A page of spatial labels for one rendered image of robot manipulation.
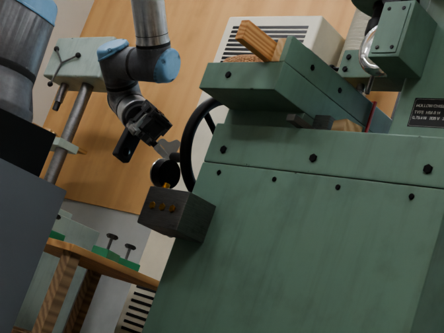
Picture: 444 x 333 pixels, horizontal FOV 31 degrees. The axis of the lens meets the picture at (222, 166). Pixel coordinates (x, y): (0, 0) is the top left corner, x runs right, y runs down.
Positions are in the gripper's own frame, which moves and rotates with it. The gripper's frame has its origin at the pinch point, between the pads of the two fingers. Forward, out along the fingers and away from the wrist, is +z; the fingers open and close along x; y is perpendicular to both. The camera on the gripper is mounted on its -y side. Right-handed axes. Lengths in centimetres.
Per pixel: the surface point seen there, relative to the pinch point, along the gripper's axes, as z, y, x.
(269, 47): 39, 34, -18
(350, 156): 61, 29, -3
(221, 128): 29.4, 16.0, -7.9
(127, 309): -100, -71, 95
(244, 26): 40, 33, -25
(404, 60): 53, 49, -3
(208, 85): 29.0, 20.8, -16.7
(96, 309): -149, -96, 115
